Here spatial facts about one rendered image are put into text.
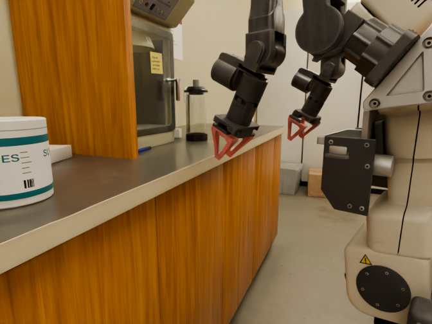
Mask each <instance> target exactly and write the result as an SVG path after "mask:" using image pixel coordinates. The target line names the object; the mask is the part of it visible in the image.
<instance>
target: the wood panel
mask: <svg viewBox="0 0 432 324"><path fill-rule="evenodd" d="M8 2H9V8H10V17H11V23H12V32H13V42H14V48H15V57H16V63H17V72H18V77H19V87H20V92H21V102H22V111H23V116H36V117H44V118H46V124H47V130H48V139H49V145H71V150H72V154H83V155H90V156H103V157H111V158H124V159H136V158H138V135H137V123H136V99H135V87H134V63H133V50H132V26H131V3H130V0H8Z"/></svg>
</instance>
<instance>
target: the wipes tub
mask: <svg viewBox="0 0 432 324"><path fill-rule="evenodd" d="M53 192H54V191H53V176H52V169H51V158H50V146H49V139H48V130H47V124H46V118H44V117H36V116H12V117H0V210H4V209H10V208H18V207H22V206H27V205H31V204H35V203H38V202H41V201H43V200H45V199H47V198H49V197H51V196H52V195H53Z"/></svg>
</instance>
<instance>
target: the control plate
mask: <svg viewBox="0 0 432 324"><path fill-rule="evenodd" d="M140 1H141V0H136V1H135V3H134V4H133V7H135V8H138V9H140V10H143V11H144V12H147V13H149V14H152V15H154V16H156V17H159V18H160V19H163V20H166V19H167V17H168V16H169V14H170V12H171V11H172V10H173V9H174V7H175V5H176V4H177V3H178V0H142V1H143V2H142V3H140ZM169 1H170V3H169V4H168V2H169ZM145 3H149V5H148V6H145ZM153 3H154V4H155V7H154V8H153V10H149V8H150V7H151V6H152V4H153ZM156 8H159V10H156ZM160 10H162V12H160ZM165 11H166V13H164V12H165Z"/></svg>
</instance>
